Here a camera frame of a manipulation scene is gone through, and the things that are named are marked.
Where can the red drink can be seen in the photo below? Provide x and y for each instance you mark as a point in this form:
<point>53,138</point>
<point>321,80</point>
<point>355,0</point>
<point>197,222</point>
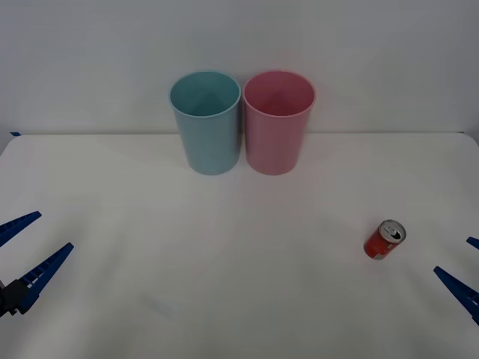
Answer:
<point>381,245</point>

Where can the pink plastic bin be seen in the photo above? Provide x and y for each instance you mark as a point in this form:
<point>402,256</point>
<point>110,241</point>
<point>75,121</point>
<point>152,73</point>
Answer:
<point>275,146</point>

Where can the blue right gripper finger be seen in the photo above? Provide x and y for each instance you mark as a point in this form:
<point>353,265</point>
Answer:
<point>474,242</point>
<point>464,293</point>

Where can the pale blue plastic bin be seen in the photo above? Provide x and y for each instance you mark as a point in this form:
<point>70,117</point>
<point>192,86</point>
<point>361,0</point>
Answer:
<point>209,142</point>

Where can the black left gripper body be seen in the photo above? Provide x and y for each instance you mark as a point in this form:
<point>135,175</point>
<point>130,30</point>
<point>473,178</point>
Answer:
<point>1,299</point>

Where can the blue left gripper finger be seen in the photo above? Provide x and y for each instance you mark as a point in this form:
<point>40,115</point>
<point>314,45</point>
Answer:
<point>41,273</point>
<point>16,226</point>

